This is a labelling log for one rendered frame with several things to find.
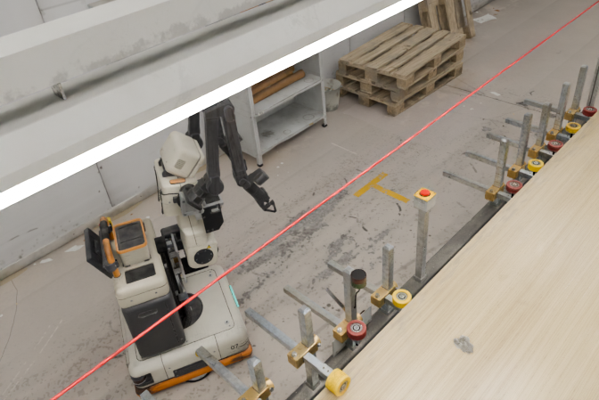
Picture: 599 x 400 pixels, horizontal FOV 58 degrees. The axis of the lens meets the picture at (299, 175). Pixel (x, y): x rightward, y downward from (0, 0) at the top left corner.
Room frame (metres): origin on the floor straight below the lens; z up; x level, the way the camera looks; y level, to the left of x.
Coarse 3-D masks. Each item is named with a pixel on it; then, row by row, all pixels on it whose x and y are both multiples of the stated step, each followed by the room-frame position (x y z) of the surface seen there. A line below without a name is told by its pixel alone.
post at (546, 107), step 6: (546, 102) 2.64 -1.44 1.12; (546, 108) 2.62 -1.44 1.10; (546, 114) 2.62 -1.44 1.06; (540, 120) 2.64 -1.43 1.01; (546, 120) 2.62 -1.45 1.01; (540, 126) 2.63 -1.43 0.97; (546, 126) 2.63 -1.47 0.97; (540, 132) 2.63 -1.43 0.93; (540, 138) 2.62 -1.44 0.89; (540, 144) 2.62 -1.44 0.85; (540, 156) 2.63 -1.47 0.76
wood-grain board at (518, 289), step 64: (576, 192) 2.08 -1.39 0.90; (512, 256) 1.70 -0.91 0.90; (576, 256) 1.66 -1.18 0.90; (448, 320) 1.38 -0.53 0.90; (512, 320) 1.35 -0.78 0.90; (576, 320) 1.32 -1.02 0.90; (384, 384) 1.13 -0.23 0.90; (448, 384) 1.11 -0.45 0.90; (512, 384) 1.08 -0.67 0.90; (576, 384) 1.05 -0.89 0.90
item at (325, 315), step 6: (288, 288) 1.68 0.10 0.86; (288, 294) 1.67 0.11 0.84; (294, 294) 1.64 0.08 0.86; (300, 294) 1.64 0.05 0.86; (300, 300) 1.61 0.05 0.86; (306, 300) 1.60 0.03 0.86; (312, 306) 1.56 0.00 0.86; (318, 306) 1.56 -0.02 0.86; (318, 312) 1.53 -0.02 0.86; (324, 312) 1.53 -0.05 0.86; (324, 318) 1.50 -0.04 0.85; (330, 318) 1.49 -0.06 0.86; (336, 318) 1.49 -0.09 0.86; (336, 324) 1.45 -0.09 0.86
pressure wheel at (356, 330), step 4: (356, 320) 1.43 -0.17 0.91; (348, 324) 1.41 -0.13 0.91; (352, 324) 1.41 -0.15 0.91; (356, 324) 1.41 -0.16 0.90; (360, 324) 1.41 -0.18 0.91; (364, 324) 1.40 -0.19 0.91; (348, 328) 1.39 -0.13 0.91; (352, 328) 1.39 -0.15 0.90; (356, 328) 1.39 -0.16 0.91; (360, 328) 1.39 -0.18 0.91; (364, 328) 1.38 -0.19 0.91; (348, 332) 1.38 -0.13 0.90; (352, 332) 1.37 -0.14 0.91; (356, 332) 1.37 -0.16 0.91; (360, 332) 1.36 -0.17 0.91; (364, 332) 1.36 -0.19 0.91; (348, 336) 1.38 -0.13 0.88; (352, 336) 1.36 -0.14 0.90; (356, 336) 1.35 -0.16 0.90; (360, 336) 1.35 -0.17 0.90; (364, 336) 1.36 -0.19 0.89; (356, 344) 1.39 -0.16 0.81
